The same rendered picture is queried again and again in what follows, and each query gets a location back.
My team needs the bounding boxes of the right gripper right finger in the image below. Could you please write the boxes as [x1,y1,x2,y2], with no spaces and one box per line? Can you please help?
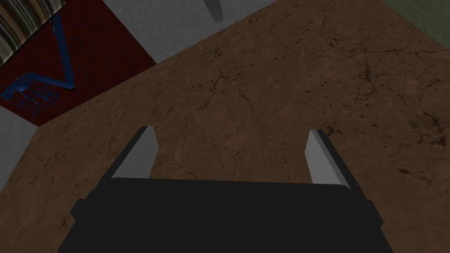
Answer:
[304,129,362,192]

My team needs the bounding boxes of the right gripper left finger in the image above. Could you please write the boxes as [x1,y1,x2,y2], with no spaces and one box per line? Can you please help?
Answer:
[102,126,159,180]

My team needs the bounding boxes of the dark red rug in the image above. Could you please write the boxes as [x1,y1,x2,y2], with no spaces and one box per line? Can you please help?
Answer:
[0,0,157,127]

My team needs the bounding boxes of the blue wire chair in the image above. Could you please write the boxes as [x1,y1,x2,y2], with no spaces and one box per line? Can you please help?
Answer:
[0,14,76,116]

